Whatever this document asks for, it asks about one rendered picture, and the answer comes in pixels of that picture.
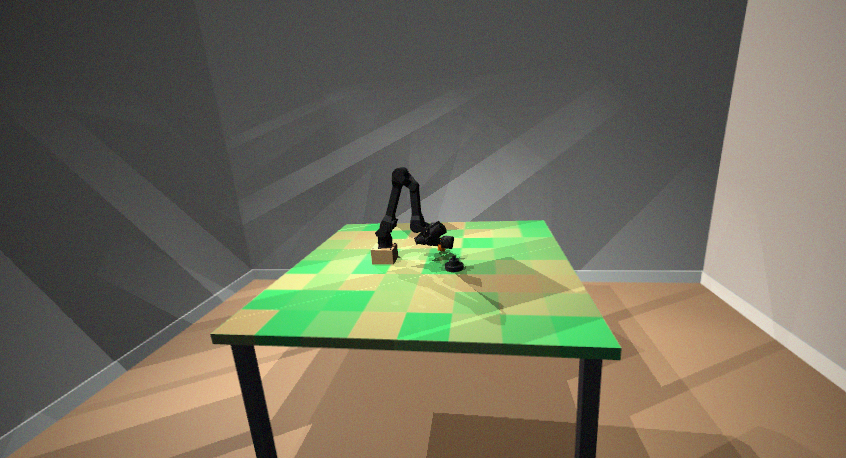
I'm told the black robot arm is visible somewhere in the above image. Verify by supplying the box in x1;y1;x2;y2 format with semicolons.
375;167;447;249

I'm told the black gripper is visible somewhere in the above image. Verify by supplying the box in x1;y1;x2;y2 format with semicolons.
427;235;454;249

